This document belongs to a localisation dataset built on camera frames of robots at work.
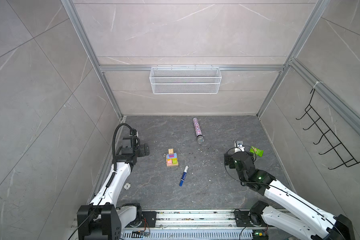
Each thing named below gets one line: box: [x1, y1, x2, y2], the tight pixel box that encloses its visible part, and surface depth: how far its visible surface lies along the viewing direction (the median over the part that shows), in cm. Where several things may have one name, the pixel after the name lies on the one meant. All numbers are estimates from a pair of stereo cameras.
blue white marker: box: [179, 165, 189, 187], surface depth 89 cm
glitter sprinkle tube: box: [192, 117, 205, 145], surface depth 107 cm
